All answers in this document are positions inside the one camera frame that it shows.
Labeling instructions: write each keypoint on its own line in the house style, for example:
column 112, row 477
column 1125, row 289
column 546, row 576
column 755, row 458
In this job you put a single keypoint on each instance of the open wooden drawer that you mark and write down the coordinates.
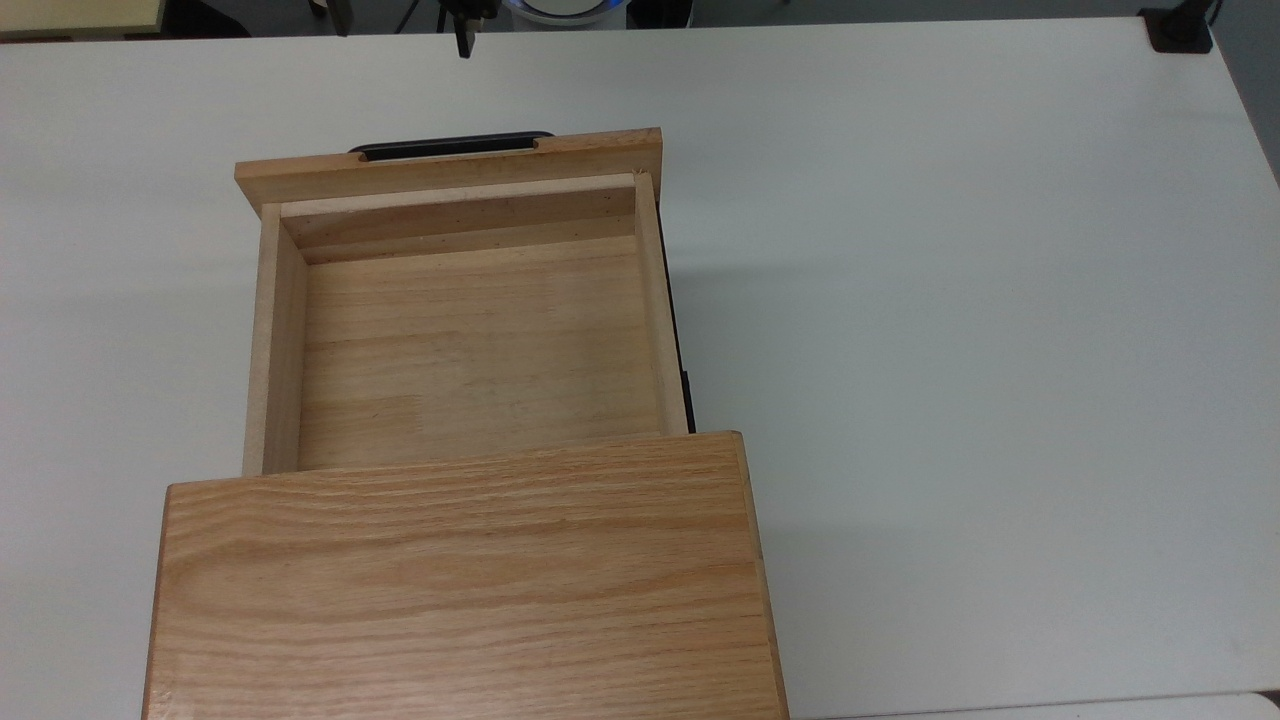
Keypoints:
column 470, row 340

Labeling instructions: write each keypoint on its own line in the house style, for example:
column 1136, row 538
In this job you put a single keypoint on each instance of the black tripod leg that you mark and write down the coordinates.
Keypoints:
column 342, row 15

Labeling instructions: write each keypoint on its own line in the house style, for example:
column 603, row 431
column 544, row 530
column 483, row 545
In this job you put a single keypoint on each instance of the beige side table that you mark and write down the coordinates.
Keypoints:
column 80, row 15

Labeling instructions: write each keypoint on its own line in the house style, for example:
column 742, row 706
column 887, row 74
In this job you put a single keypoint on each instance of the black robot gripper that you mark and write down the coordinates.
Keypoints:
column 468, row 8

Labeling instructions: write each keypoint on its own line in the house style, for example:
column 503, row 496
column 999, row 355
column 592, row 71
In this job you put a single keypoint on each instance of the black table clamp mount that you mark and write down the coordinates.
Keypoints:
column 1180, row 30

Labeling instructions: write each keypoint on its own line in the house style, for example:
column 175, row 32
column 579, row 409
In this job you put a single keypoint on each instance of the wooden drawer cabinet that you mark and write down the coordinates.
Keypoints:
column 460, row 590

